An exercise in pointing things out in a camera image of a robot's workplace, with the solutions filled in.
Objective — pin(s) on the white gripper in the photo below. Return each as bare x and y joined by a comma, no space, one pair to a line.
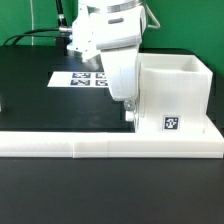
121,67

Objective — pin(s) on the white drawer cabinet housing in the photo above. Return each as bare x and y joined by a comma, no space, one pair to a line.
174,92

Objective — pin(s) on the white front drawer box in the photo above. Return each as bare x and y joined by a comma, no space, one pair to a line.
131,116

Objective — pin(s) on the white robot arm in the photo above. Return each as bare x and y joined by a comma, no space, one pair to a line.
107,34

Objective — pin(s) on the white marker tag plate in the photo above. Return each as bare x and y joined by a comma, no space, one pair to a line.
78,79

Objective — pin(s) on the white L-shaped fixture wall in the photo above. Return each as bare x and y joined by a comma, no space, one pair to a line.
169,142

